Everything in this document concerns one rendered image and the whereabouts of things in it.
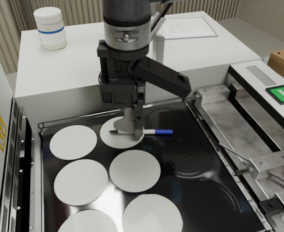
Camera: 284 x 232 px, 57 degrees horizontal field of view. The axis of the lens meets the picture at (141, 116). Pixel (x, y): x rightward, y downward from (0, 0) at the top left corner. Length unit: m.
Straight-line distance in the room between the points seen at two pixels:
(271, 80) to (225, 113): 0.13
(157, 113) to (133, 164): 0.16
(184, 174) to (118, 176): 0.13
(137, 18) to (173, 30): 0.48
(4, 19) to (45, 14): 1.73
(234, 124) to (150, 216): 0.32
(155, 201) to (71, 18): 2.40
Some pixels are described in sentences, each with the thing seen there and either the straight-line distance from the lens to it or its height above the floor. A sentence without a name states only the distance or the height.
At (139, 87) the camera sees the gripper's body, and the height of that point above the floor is 1.05.
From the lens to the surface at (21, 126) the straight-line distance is 0.59.
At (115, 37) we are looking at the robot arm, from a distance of 0.42.
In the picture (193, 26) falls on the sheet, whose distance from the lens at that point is 0.91.
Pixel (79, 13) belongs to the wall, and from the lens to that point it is 2.74.
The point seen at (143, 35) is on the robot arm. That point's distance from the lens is 0.42.
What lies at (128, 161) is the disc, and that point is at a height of 0.90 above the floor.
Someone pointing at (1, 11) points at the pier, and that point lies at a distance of 2.46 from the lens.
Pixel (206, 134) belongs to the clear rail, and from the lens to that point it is 0.60.
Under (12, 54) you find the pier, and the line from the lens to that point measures 2.60.
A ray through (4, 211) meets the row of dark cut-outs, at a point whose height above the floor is 0.97.
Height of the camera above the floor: 1.32
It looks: 42 degrees down
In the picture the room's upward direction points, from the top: straight up
